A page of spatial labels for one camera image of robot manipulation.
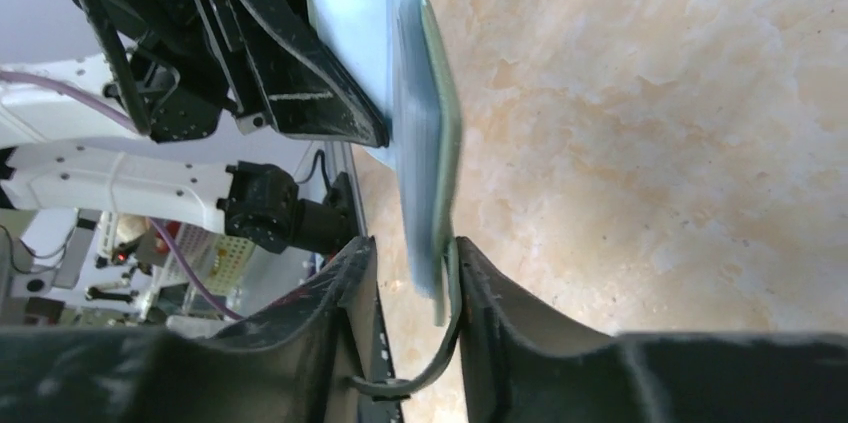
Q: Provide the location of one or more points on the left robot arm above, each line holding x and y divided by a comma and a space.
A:
50, 112

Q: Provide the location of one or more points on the green card holder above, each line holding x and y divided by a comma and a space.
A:
394, 51

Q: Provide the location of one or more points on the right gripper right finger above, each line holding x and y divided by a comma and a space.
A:
524, 361

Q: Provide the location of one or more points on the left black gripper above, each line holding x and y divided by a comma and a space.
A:
187, 81

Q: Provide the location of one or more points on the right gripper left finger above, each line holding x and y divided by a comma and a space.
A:
290, 362

